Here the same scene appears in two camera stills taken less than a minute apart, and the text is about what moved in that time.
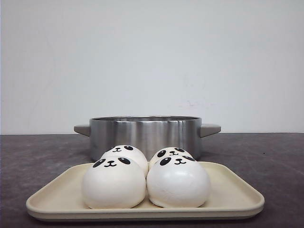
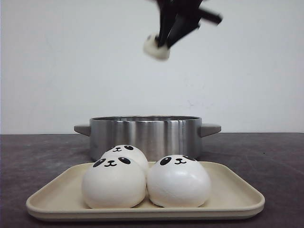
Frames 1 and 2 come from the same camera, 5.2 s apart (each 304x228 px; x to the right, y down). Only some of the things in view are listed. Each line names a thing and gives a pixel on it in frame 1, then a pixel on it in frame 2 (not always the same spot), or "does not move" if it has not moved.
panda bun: [129, 151] does not move
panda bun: [178, 181] does not move
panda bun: [167, 151] -> [151, 47]
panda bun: [114, 183] does not move
